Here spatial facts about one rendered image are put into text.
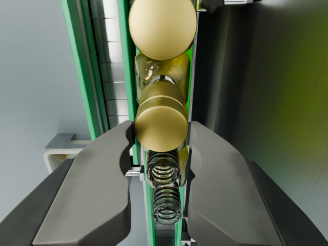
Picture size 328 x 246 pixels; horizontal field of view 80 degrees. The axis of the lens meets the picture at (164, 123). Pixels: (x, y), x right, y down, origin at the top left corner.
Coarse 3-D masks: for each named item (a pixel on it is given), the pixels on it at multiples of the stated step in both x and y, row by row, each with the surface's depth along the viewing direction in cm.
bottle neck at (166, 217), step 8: (168, 184) 22; (176, 184) 22; (160, 192) 21; (168, 192) 21; (176, 192) 21; (160, 200) 20; (168, 200) 20; (176, 200) 20; (160, 208) 19; (168, 208) 19; (176, 208) 19; (160, 216) 21; (168, 216) 21; (176, 216) 20; (160, 224) 20; (168, 224) 20
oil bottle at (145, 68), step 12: (144, 60) 18; (156, 60) 18; (168, 60) 18; (180, 60) 18; (144, 72) 18; (156, 72) 18; (168, 72) 18; (180, 72) 18; (144, 84) 18; (180, 84) 18
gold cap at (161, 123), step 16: (144, 96) 14; (160, 96) 12; (176, 96) 13; (144, 112) 11; (160, 112) 11; (176, 112) 11; (144, 128) 12; (160, 128) 12; (176, 128) 12; (144, 144) 12; (160, 144) 12; (176, 144) 12
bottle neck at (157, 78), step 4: (156, 76) 18; (160, 76) 17; (164, 76) 17; (168, 76) 18; (152, 80) 17; (156, 80) 17; (160, 80) 16; (164, 80) 16; (168, 80) 17; (172, 80) 18; (148, 84) 17; (176, 84) 18
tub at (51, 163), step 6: (48, 150) 54; (54, 150) 53; (60, 150) 53; (66, 150) 53; (72, 150) 53; (78, 150) 53; (48, 156) 55; (54, 156) 58; (72, 156) 63; (48, 162) 55; (54, 162) 58; (60, 162) 61; (48, 168) 56; (54, 168) 58
